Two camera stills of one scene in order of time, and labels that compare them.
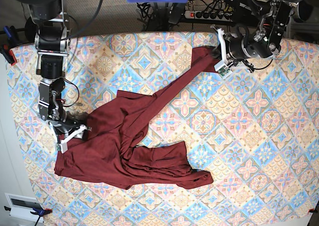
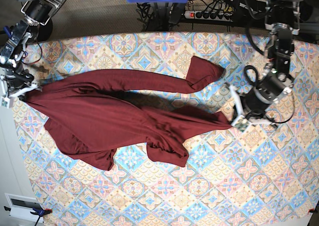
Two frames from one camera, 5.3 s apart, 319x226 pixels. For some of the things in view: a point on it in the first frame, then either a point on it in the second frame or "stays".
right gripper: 237,49 to 252,110
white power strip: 223,16 stays
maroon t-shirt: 105,153 to 89,115
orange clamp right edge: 312,210 stays
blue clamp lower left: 39,212 stays
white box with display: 21,207 stays
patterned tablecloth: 256,131 stays
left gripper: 71,127 to 18,83
